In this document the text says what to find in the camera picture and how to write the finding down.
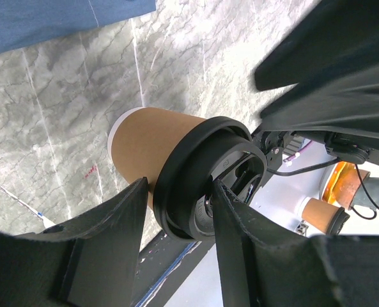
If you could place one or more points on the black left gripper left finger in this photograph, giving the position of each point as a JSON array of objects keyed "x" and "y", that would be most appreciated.
[{"x": 89, "y": 260}]

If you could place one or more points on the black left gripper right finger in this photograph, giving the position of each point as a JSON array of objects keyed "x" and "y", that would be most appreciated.
[{"x": 264, "y": 264}]

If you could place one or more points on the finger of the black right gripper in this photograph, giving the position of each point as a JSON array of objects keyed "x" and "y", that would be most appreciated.
[
  {"x": 332, "y": 29},
  {"x": 348, "y": 104}
]

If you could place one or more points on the black plastic cup lid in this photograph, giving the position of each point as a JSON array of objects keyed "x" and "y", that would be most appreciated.
[{"x": 218, "y": 148}]

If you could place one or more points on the brown paper coffee cup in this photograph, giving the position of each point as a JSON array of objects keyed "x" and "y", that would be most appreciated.
[{"x": 141, "y": 140}]

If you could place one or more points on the background lidded paper cup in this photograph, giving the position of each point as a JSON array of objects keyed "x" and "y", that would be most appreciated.
[{"x": 327, "y": 218}]

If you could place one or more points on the blue letter placemat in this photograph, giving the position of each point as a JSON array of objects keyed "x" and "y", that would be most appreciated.
[{"x": 24, "y": 23}]

